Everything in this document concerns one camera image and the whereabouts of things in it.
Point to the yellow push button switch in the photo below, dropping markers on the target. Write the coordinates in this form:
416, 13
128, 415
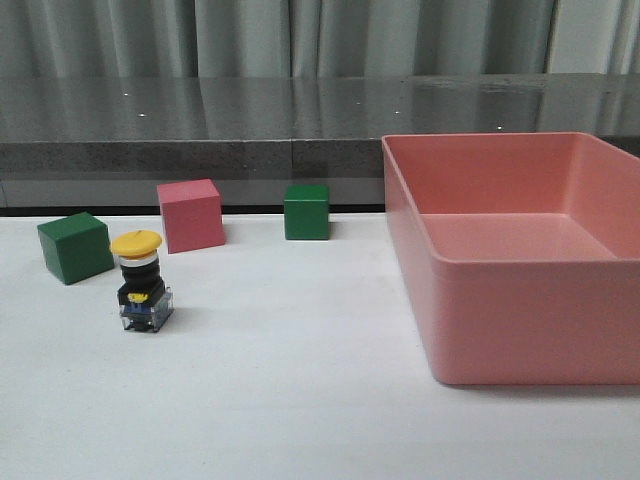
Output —
145, 301

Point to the left green wooden cube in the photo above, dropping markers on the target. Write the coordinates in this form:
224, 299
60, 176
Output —
75, 247

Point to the pink plastic bin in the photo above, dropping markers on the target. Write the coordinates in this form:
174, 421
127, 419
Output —
520, 255

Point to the grey curtain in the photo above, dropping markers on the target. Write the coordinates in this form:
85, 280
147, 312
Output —
311, 39

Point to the right green wooden cube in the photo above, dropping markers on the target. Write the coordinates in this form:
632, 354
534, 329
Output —
306, 212

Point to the pink wooden cube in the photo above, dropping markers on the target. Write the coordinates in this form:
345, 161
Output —
191, 214

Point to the green wooden cube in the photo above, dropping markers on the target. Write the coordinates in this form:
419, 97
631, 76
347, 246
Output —
75, 247
306, 212

